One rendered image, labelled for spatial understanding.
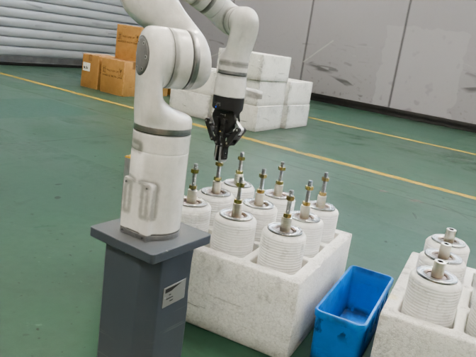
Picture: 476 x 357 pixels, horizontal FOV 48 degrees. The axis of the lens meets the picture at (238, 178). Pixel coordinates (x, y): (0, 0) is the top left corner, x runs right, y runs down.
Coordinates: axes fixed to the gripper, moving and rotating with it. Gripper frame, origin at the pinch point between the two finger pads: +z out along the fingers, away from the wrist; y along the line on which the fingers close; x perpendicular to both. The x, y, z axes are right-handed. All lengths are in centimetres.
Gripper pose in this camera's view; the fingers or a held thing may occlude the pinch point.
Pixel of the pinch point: (221, 153)
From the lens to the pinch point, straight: 131.3
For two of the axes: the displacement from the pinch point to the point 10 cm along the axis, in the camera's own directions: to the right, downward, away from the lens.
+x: 7.2, -0.7, 6.9
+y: 6.8, 2.8, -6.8
